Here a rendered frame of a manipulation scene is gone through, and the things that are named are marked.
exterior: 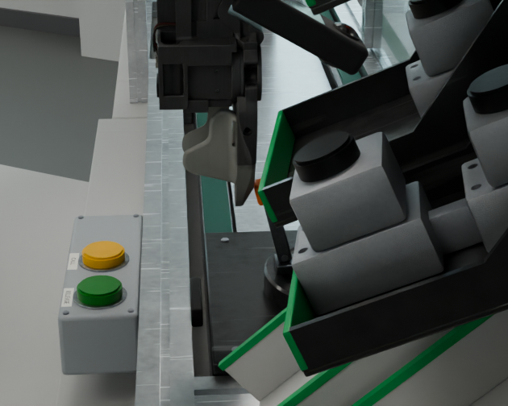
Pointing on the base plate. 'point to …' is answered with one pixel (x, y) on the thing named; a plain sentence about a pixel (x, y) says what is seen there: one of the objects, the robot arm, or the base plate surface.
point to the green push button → (99, 290)
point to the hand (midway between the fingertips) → (247, 190)
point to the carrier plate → (236, 288)
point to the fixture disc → (277, 282)
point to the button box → (124, 344)
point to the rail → (165, 266)
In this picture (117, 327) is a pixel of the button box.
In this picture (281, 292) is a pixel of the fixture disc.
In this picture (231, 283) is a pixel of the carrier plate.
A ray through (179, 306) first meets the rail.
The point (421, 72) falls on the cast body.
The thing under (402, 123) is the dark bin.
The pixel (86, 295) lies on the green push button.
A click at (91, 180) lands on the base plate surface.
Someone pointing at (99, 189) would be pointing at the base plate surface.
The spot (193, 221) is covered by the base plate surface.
